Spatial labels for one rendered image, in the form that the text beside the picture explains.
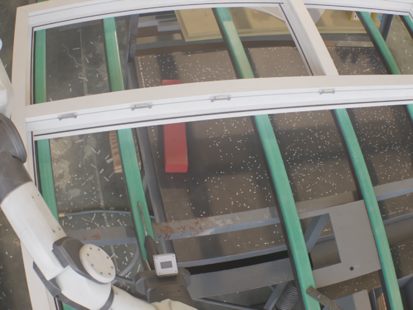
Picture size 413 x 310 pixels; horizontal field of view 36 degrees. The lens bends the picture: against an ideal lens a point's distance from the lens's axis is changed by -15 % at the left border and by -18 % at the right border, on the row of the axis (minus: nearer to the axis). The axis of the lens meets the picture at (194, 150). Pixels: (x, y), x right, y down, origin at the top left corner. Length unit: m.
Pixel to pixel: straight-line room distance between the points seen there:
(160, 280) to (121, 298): 0.25
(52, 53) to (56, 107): 1.43
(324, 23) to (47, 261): 1.60
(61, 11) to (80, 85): 1.03
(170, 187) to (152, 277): 0.57
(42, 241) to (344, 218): 0.83
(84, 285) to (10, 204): 0.19
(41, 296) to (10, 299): 1.03
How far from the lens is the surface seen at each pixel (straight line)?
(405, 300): 1.98
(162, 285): 1.43
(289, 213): 1.67
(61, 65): 3.07
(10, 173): 1.20
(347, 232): 1.70
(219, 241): 1.92
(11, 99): 1.35
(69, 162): 2.75
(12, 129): 1.22
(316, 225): 1.83
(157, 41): 2.30
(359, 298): 1.81
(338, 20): 2.53
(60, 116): 1.70
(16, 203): 1.19
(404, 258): 2.04
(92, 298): 1.19
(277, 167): 1.73
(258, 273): 1.92
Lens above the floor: 2.27
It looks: 54 degrees down
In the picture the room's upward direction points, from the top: 9 degrees clockwise
